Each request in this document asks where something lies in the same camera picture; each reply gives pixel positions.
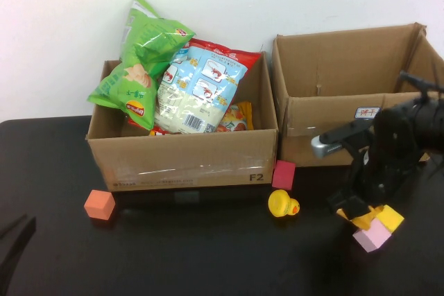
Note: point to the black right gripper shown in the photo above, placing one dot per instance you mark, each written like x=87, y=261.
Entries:
x=385, y=157

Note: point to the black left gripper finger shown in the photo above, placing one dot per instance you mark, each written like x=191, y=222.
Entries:
x=12, y=226
x=17, y=251

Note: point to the small yellow biscuit packet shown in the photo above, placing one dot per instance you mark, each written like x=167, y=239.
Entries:
x=364, y=221

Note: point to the large green potato chips bag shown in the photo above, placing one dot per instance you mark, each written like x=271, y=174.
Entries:
x=138, y=53

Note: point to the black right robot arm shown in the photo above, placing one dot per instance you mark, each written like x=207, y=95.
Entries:
x=431, y=126

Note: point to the orange snack bag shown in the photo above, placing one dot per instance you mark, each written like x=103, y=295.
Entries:
x=239, y=115

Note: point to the pink foam cube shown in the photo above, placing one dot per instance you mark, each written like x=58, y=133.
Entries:
x=371, y=237

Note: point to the yellow foam cube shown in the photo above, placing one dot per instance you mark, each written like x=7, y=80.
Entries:
x=392, y=218

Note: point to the yellow rubber duck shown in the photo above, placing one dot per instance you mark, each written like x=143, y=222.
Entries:
x=279, y=204

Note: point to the magenta foam cube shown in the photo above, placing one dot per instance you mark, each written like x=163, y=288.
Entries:
x=283, y=175

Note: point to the orange foam cube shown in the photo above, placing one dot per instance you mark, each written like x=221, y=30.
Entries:
x=98, y=204

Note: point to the white blue label sticker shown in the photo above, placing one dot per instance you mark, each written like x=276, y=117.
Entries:
x=366, y=113

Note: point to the cardboard box with label sticker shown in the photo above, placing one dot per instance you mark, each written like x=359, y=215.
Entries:
x=329, y=67

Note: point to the cardboard box with F2 print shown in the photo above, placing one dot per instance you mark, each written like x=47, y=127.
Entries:
x=173, y=161

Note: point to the red blue shrimp chips bag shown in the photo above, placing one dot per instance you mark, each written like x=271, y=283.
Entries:
x=201, y=95

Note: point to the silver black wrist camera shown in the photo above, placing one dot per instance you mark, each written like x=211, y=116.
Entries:
x=326, y=147

